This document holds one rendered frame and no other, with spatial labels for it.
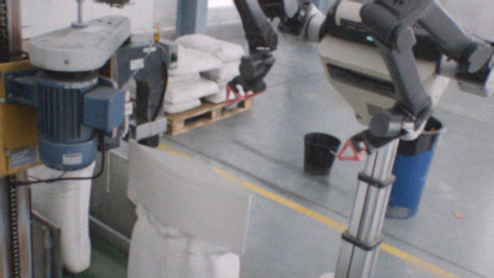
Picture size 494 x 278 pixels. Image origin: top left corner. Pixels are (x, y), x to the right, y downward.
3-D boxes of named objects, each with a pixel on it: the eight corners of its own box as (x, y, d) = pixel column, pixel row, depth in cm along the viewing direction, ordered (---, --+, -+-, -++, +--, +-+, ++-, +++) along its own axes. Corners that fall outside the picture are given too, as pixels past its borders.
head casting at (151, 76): (165, 118, 192) (170, 35, 181) (109, 133, 174) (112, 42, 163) (109, 95, 208) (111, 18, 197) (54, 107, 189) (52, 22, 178)
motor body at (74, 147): (109, 164, 149) (110, 77, 140) (61, 181, 138) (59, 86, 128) (74, 147, 157) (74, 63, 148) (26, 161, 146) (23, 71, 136)
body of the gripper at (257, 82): (231, 80, 168) (242, 63, 163) (251, 74, 175) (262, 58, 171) (245, 95, 166) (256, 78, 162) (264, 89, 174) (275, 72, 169)
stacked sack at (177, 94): (221, 95, 495) (222, 80, 490) (171, 110, 444) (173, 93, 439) (186, 83, 517) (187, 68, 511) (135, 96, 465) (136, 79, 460)
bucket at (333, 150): (342, 171, 431) (348, 140, 421) (323, 181, 408) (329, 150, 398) (310, 158, 446) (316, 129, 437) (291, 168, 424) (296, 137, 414)
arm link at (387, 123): (436, 108, 136) (411, 89, 141) (414, 106, 128) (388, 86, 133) (408, 145, 141) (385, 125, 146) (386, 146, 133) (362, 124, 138)
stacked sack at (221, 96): (258, 96, 546) (260, 81, 541) (215, 109, 495) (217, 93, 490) (225, 85, 569) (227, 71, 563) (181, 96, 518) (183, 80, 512)
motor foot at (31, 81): (66, 106, 146) (65, 74, 143) (26, 114, 137) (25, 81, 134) (45, 96, 151) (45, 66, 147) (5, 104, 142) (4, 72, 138)
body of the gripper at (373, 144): (354, 135, 144) (377, 123, 139) (370, 127, 152) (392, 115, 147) (366, 157, 144) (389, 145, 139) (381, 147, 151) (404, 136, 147)
